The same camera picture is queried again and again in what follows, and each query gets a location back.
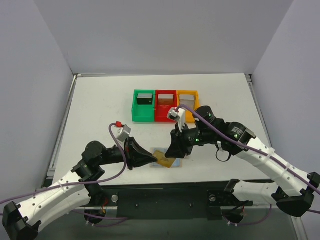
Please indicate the cards in yellow bin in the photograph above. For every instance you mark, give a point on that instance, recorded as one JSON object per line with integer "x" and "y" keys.
{"x": 187, "y": 99}

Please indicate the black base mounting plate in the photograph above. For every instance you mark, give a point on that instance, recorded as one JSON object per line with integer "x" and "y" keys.
{"x": 170, "y": 201}

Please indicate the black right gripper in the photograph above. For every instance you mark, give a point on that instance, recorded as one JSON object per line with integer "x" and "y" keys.
{"x": 185, "y": 140}

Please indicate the green plastic bin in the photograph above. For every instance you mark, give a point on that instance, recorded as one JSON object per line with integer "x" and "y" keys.
{"x": 143, "y": 113}

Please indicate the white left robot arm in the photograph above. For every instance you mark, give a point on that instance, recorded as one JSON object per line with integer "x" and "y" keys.
{"x": 24, "y": 220}

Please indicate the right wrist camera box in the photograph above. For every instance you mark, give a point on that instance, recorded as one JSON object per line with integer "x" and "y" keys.
{"x": 179, "y": 116}

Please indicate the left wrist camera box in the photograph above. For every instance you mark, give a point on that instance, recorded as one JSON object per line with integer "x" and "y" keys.
{"x": 123, "y": 133}

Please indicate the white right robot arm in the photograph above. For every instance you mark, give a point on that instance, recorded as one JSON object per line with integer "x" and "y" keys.
{"x": 290, "y": 189}

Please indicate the red plastic bin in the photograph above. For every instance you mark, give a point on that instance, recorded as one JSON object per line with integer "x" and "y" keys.
{"x": 161, "y": 111}

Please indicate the beige leather card holder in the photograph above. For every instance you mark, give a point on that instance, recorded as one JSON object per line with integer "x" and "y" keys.
{"x": 177, "y": 163}

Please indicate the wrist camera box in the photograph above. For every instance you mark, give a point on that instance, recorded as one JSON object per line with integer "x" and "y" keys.
{"x": 123, "y": 133}
{"x": 179, "y": 116}

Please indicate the gold credit card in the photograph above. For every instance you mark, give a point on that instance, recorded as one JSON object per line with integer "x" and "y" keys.
{"x": 162, "y": 160}

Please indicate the cards in red bin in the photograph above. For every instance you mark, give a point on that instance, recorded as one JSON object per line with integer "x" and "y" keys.
{"x": 166, "y": 99}

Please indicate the black cards in green bin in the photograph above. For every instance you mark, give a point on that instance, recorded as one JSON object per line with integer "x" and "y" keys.
{"x": 144, "y": 98}

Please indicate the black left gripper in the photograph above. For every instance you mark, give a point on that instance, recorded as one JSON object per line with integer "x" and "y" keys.
{"x": 129, "y": 153}

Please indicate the yellow plastic bin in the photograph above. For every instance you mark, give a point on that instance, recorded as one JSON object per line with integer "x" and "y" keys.
{"x": 189, "y": 115}

